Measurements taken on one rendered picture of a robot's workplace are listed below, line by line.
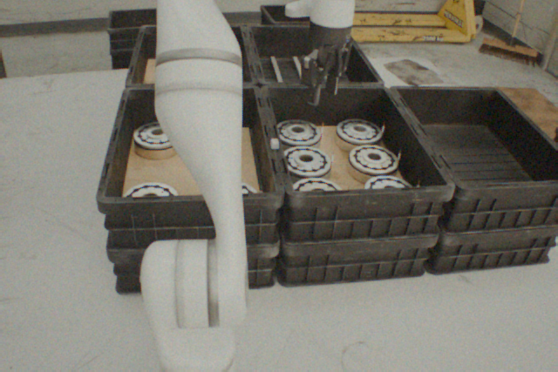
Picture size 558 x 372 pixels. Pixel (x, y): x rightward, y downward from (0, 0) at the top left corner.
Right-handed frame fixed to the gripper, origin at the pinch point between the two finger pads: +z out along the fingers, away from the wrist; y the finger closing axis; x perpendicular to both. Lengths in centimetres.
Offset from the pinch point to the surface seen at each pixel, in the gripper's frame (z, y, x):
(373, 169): 14.4, 4.0, -11.6
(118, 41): 47, 59, 150
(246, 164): 17.2, -8.9, 10.7
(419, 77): 29, 88, 12
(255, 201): 7.9, -26.0, -5.6
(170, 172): 17.2, -21.4, 19.9
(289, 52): 15, 42, 38
